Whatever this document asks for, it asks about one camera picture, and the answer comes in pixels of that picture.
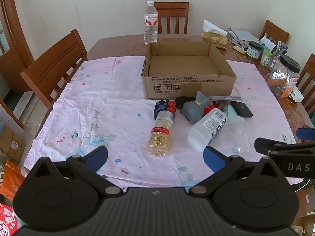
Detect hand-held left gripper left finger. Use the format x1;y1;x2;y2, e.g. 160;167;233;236
27;146;123;197

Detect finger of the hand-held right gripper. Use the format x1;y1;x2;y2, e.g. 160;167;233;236
296;127;315;140
254;138;315;157

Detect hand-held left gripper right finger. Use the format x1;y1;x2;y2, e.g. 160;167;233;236
188;146;284;197

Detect white plastic bottle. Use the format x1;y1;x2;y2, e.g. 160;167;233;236
187;108;227;153

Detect light blue round object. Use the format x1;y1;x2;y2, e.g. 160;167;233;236
221;104;238;118

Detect grey elephant toy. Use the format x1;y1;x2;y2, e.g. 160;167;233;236
180;91;213;125

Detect clear jar yellow contents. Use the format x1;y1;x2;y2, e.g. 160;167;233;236
147;111;175;157

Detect blue toy block red buttons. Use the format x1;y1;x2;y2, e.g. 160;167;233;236
154;100;177;120

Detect clear plastic cup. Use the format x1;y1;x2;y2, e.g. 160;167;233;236
225;116;252;156

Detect brown cardboard box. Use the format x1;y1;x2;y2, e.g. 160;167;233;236
292;184;315;236
0;125;26;163

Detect small white box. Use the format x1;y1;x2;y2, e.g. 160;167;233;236
290;86;305;103

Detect wooden dining chair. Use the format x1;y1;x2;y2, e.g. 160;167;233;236
296;53;315;117
20;29;88;109
259;20;290;45
153;2;189;34

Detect clear flat plastic case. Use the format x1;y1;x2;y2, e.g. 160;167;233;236
209;95;246;103

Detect large clear jar black lid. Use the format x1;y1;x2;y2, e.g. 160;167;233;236
267;54;301;99

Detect black oval case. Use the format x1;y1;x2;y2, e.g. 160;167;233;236
175;96;196;110

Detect green-lid small jar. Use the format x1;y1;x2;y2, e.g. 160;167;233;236
259;50;273;67

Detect pen holder with pens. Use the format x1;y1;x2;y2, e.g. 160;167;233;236
276;41;288;56

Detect orange bag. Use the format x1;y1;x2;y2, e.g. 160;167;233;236
0;160;25;200

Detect dark-lid jar green label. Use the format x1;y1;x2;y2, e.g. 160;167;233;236
246;41;263;59

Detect red printed packet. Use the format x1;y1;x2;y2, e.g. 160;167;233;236
0;203;19;236

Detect stack of papers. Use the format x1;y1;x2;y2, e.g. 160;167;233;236
228;28;260;43

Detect yellow tissue pack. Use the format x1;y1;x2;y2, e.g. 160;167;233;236
202;20;228;49

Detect wooden door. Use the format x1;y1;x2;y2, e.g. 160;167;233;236
0;0;35;94

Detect clear plastic water bottle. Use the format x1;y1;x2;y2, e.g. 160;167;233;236
143;0;158;45

